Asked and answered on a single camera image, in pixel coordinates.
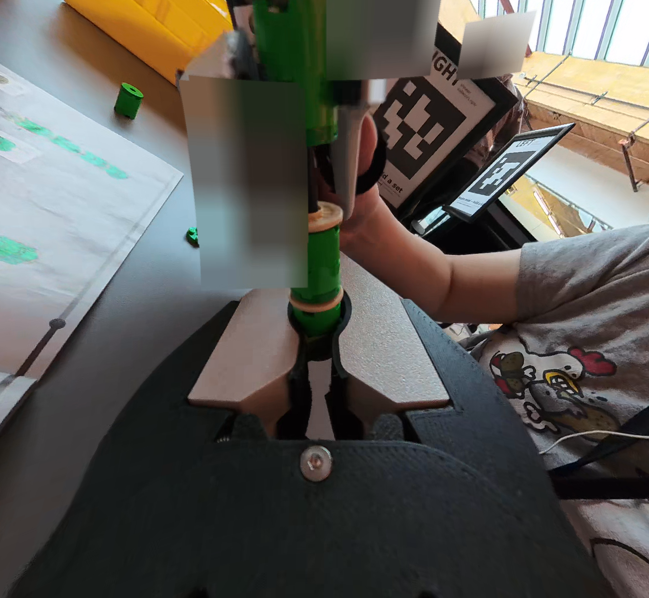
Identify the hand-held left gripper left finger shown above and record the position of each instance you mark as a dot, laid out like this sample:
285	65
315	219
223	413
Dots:
243	354

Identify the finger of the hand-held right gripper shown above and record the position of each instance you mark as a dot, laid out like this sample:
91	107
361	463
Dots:
350	151
213	63

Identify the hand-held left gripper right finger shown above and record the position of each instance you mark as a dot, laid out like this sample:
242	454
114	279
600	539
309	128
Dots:
390	354

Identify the green brick bamboo stalk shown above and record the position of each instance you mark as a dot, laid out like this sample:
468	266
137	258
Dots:
284	50

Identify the person's right forearm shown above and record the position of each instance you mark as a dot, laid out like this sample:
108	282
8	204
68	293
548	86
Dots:
431	263

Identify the dark desk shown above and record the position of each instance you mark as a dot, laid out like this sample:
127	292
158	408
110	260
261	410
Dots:
152	303

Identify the person's right hand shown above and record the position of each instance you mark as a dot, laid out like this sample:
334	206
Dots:
362	212

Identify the black framed square-pattern tag sign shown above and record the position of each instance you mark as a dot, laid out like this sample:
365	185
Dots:
421	126

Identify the yellow plastic bin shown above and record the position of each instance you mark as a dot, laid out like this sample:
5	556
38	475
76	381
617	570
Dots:
142	14

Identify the small green cylinder brick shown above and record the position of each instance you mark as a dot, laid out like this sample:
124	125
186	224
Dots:
128	101

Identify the tiny green brick piece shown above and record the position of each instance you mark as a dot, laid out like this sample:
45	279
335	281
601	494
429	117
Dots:
192	236

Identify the black framed slim tag sign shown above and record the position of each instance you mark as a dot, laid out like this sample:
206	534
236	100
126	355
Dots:
502	177

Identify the paper instruction booklet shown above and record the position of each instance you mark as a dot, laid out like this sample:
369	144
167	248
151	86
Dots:
66	232

